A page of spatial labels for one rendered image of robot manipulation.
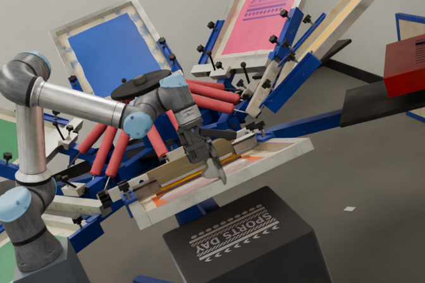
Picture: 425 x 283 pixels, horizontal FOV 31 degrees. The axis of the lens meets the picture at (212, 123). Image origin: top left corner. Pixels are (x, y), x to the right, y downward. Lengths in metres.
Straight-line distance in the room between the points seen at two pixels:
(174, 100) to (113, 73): 2.23
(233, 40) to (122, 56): 0.71
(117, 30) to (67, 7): 2.14
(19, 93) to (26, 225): 0.43
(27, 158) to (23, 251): 0.29
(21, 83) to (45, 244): 0.53
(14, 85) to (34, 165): 0.34
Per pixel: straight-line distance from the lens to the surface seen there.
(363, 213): 4.53
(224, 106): 3.45
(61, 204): 3.40
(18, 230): 2.41
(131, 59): 4.51
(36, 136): 2.43
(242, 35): 4.21
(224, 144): 2.88
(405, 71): 3.16
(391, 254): 4.08
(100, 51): 4.62
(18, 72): 2.25
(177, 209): 2.27
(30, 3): 6.81
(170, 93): 2.25
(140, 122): 2.14
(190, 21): 7.01
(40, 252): 2.43
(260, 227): 2.64
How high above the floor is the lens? 2.12
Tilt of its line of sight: 18 degrees down
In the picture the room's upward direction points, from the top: 22 degrees counter-clockwise
